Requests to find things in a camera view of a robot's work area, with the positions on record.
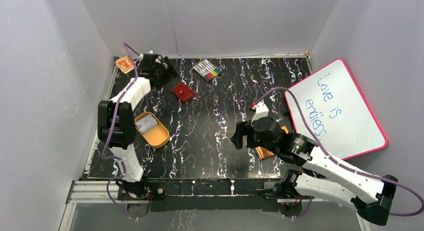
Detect red leather card holder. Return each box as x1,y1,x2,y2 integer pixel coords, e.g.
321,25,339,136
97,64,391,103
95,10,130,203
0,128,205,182
172,82,195,103

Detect yellow oval tray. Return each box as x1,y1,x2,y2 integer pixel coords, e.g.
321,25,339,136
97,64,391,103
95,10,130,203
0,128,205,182
134,111,170,149

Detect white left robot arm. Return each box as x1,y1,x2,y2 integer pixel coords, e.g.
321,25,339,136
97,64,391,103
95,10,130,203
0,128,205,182
97,53,178,199

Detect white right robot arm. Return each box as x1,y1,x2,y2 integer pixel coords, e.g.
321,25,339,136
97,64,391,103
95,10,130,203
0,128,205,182
231,116,397,226

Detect small orange card box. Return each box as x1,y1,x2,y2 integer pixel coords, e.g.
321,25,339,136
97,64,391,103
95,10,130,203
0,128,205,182
115,56,135,74

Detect silver VIP card stack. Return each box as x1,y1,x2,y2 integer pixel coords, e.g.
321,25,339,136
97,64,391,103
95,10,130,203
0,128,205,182
135,116,158,134

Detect orange paperback book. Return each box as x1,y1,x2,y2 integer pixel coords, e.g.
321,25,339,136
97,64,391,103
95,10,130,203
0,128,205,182
254,134,278,160

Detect pack of coloured markers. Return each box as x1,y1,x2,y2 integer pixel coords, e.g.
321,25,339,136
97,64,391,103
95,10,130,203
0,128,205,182
192,59,222,82

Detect pink framed whiteboard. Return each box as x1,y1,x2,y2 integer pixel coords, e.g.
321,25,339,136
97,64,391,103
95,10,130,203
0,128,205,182
285,59,388,160

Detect black aluminium base frame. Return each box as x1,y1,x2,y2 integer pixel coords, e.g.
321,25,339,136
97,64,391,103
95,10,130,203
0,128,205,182
67,178,355,218

